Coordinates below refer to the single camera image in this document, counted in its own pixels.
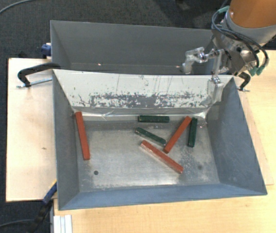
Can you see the dark green flat block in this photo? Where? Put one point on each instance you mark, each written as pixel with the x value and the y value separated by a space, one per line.
pixel 192 132
pixel 150 136
pixel 153 119

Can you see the red-brown flat block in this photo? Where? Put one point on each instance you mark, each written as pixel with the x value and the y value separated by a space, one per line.
pixel 177 135
pixel 162 157
pixel 82 136

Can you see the grey metal bin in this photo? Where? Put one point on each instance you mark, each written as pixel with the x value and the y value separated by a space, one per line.
pixel 133 159

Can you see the pale wood flat board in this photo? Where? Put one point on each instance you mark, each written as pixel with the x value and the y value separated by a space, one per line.
pixel 28 130

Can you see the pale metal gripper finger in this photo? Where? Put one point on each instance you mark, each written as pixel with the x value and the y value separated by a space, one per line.
pixel 215 91
pixel 193 56

